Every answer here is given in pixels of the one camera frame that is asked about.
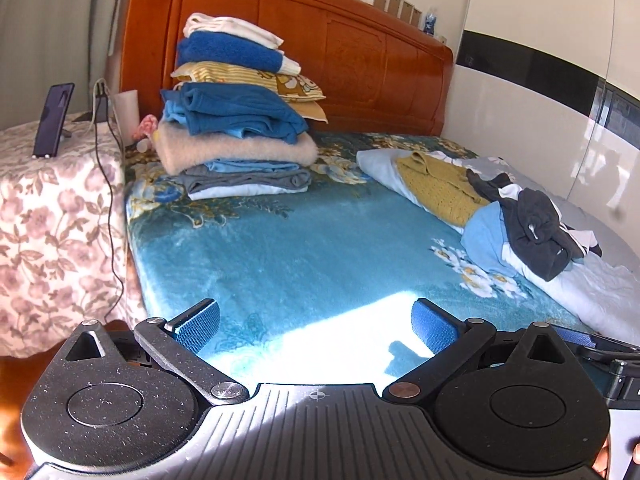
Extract black smartphone on stand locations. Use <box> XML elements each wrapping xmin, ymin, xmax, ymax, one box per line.
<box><xmin>32</xmin><ymin>82</ymin><xmax>75</xmax><ymax>158</ymax></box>

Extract light blue floral quilt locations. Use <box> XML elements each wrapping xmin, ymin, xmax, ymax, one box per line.
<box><xmin>356</xmin><ymin>150</ymin><xmax>639</xmax><ymax>344</ymax></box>

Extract small blue bottle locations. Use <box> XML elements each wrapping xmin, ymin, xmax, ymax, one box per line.
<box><xmin>423</xmin><ymin>6</ymin><xmax>438</xmax><ymax>37</ymax></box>

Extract black charging cable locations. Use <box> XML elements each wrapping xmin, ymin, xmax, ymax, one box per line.
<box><xmin>86</xmin><ymin>77</ymin><xmax>127</xmax><ymax>323</ymax></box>

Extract yellow striped cartoon garment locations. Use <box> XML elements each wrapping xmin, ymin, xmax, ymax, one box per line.
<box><xmin>170</xmin><ymin>61</ymin><xmax>329</xmax><ymax>124</ymax></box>

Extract grey curtain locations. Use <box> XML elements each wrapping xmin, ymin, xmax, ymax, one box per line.
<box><xmin>1</xmin><ymin>0</ymin><xmax>117</xmax><ymax>129</ymax></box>

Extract orange wooden headboard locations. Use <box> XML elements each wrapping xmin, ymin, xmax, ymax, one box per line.
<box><xmin>119</xmin><ymin>0</ymin><xmax>454</xmax><ymax>136</ymax></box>

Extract light blue garment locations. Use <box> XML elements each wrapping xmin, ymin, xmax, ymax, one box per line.
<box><xmin>461</xmin><ymin>202</ymin><xmax>516</xmax><ymax>278</ymax></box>

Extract cream fluffy folded garment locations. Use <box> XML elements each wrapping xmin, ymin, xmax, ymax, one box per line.
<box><xmin>152</xmin><ymin>120</ymin><xmax>318</xmax><ymax>176</ymax></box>

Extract dark grey hooded jacket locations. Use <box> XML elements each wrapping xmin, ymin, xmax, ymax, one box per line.
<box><xmin>466</xmin><ymin>169</ymin><xmax>602</xmax><ymax>282</ymax></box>

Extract white and black wardrobe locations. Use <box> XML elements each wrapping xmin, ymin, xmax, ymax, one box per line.
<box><xmin>444</xmin><ymin>0</ymin><xmax>639</xmax><ymax>236</ymax></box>

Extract floral covered bedside table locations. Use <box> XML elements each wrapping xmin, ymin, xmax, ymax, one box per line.
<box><xmin>0</xmin><ymin>114</ymin><xmax>145</xmax><ymax>358</ymax></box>

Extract teal floral bed blanket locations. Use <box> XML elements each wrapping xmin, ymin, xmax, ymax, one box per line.
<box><xmin>126</xmin><ymin>132</ymin><xmax>580</xmax><ymax>388</ymax></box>

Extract white folded garment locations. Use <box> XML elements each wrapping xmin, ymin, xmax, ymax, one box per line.
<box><xmin>182</xmin><ymin>12</ymin><xmax>284</xmax><ymax>50</ymax></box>

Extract blue and white folded sweater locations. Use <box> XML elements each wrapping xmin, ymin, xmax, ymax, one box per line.
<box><xmin>177</xmin><ymin>32</ymin><xmax>302</xmax><ymax>76</ymax></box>

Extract mustard knitted sweater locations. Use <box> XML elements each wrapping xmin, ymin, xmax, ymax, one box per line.
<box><xmin>395</xmin><ymin>152</ymin><xmax>489</xmax><ymax>228</ymax></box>

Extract grey blue folded garments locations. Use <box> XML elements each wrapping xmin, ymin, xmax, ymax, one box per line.
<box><xmin>169</xmin><ymin>159</ymin><xmax>311</xmax><ymax>200</ymax></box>

